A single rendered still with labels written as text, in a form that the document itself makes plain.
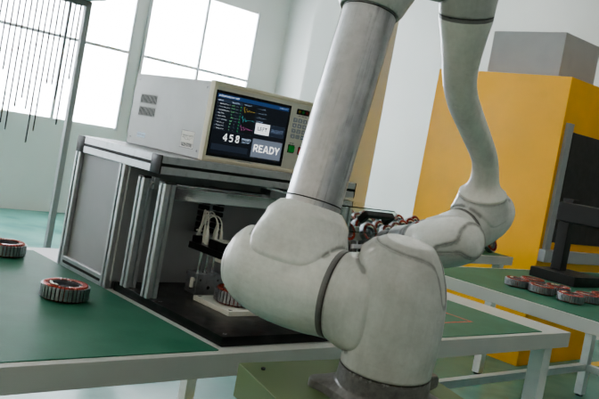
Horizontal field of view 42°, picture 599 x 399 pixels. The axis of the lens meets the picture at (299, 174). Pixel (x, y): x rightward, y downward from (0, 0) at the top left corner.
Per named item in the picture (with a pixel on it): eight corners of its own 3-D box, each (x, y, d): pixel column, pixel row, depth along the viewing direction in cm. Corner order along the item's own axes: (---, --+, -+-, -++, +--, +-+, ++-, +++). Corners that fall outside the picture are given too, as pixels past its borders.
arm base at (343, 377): (471, 412, 132) (478, 381, 132) (377, 432, 118) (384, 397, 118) (395, 370, 146) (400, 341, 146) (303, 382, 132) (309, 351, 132)
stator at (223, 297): (266, 308, 195) (268, 294, 195) (232, 309, 187) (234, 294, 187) (238, 297, 203) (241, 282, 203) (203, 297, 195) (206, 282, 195)
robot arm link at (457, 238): (408, 277, 163) (445, 256, 172) (469, 275, 152) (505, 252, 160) (394, 228, 162) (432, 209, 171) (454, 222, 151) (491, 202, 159)
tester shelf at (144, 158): (354, 198, 232) (356, 183, 232) (159, 174, 186) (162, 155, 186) (261, 175, 265) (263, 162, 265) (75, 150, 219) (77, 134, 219)
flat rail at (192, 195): (344, 216, 230) (347, 207, 230) (167, 199, 188) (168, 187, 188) (341, 215, 231) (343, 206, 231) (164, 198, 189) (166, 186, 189)
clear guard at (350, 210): (406, 236, 211) (410, 215, 211) (345, 232, 195) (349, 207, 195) (324, 214, 235) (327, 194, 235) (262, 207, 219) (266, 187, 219)
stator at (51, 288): (77, 292, 190) (79, 277, 190) (95, 305, 181) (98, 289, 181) (31, 291, 183) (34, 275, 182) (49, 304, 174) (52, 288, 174)
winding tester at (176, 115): (324, 178, 227) (337, 108, 226) (201, 160, 197) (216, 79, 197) (242, 159, 256) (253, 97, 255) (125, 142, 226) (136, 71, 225)
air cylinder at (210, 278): (217, 295, 206) (222, 274, 206) (194, 295, 201) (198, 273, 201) (207, 289, 210) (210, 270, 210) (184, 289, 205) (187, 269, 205)
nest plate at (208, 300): (275, 315, 195) (276, 310, 195) (228, 316, 185) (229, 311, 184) (239, 299, 206) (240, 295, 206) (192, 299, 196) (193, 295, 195)
